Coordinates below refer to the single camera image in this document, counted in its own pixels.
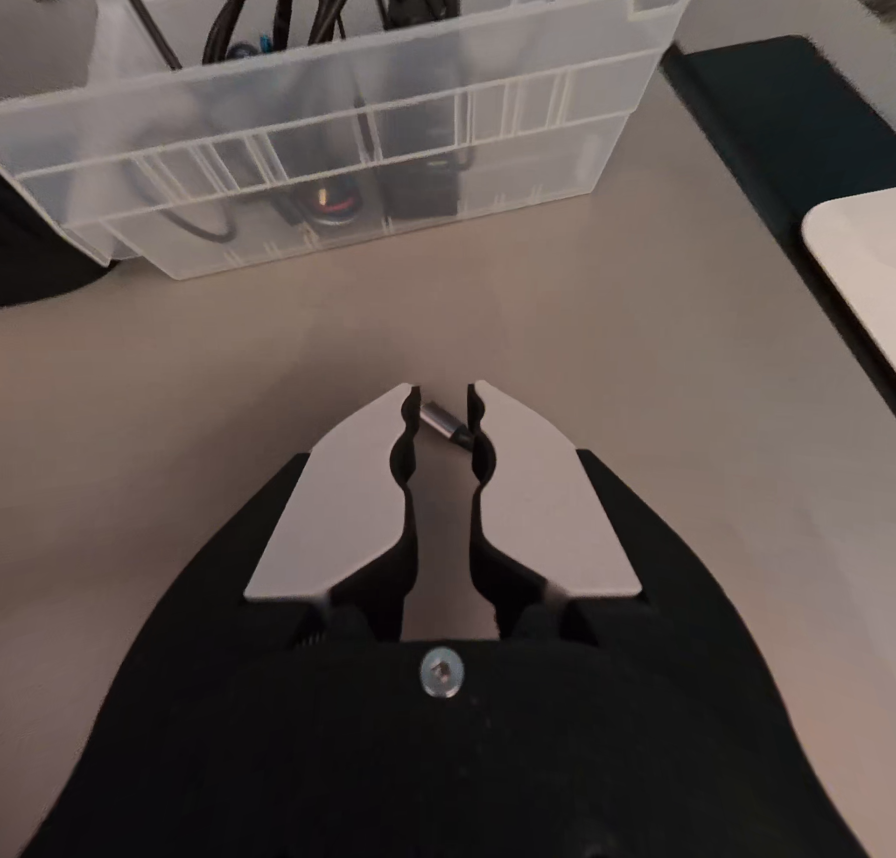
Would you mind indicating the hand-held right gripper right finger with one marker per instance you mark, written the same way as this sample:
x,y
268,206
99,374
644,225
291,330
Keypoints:
x,y
560,515

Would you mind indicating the clear plastic bin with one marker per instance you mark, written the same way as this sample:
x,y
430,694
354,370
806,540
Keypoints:
x,y
525,46

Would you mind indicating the black mesh wrist rest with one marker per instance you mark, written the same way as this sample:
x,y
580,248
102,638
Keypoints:
x,y
35,263

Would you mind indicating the dark flat slab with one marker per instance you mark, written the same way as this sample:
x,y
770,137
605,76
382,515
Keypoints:
x,y
770,116

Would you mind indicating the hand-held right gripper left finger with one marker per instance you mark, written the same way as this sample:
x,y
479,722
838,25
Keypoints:
x,y
329,515

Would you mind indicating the white rounded board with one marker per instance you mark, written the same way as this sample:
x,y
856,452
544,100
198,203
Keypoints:
x,y
861,263

